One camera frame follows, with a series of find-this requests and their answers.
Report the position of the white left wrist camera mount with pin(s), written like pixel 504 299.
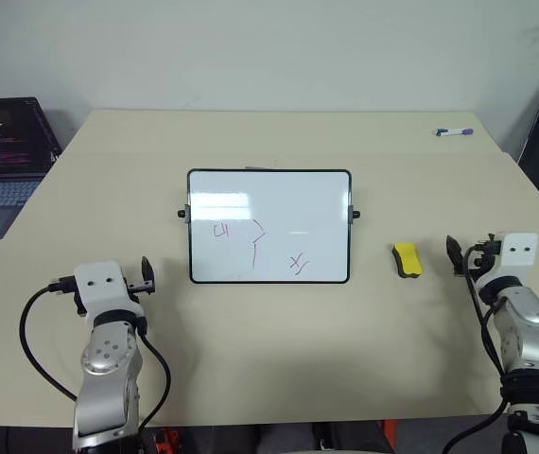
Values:
pixel 101 288

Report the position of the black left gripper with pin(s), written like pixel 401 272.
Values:
pixel 141 286

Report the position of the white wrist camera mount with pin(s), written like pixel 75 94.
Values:
pixel 101 288
pixel 515 257

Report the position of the open laptop computer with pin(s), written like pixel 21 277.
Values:
pixel 0 142

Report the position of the orange and black part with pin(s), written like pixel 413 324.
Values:
pixel 166 441

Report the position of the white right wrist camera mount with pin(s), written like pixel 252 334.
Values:
pixel 515 257

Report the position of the white marker purple cap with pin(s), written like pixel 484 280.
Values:
pixel 451 132

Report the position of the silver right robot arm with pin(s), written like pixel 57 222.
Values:
pixel 529 340

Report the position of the yellow and black eraser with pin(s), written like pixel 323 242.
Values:
pixel 408 258

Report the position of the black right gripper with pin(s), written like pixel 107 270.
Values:
pixel 482 257

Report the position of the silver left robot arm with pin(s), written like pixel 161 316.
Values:
pixel 109 373

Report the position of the small white framed whiteboard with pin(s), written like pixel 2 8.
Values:
pixel 269 217

